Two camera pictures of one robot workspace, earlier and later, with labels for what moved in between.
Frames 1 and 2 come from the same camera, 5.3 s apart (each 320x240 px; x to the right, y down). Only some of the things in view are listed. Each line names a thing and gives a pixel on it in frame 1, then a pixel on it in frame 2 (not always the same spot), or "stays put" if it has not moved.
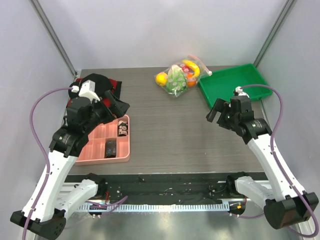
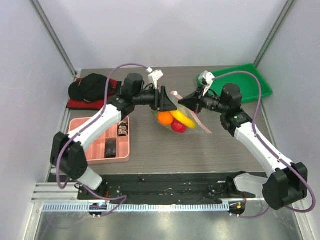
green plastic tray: [221, 84] stays put
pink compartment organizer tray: [93, 152] stays put
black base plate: [169, 188] stays put
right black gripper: [222, 114] → [197, 100]
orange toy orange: [191, 80] → [165, 117]
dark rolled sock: [110, 150] stays put
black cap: [102, 84] stays put
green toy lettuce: [176, 80] → [154, 113]
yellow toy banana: [193, 66] → [182, 119]
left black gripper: [117, 109] → [162, 102]
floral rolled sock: [122, 128] stays put
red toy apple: [186, 69] → [178, 126]
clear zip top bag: [176, 79] → [180, 120]
